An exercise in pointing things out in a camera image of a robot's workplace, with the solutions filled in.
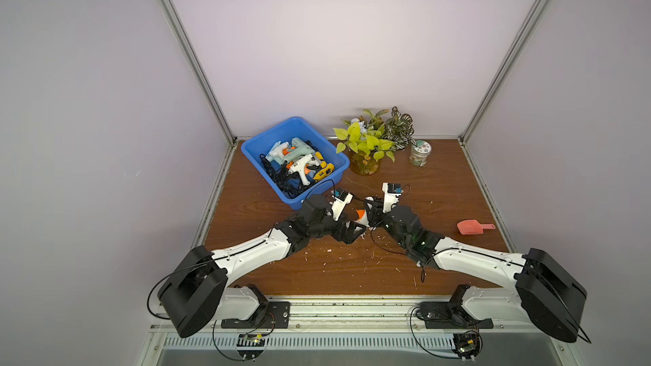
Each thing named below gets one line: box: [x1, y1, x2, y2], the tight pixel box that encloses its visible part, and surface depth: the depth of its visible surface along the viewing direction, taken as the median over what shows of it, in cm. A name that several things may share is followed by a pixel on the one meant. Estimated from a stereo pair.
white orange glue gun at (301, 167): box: [286, 154, 321, 186], surface depth 102 cm
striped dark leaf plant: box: [381, 105, 418, 150], surface depth 95 cm
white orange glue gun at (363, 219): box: [353, 209, 371, 228], surface depth 81 cm
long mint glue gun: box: [282, 137, 317, 164], surface depth 107 cm
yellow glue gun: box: [312, 151, 335, 182], surface depth 106 cm
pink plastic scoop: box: [456, 219, 496, 235], surface depth 92 cm
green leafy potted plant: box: [333, 108, 396, 177], surface depth 92 cm
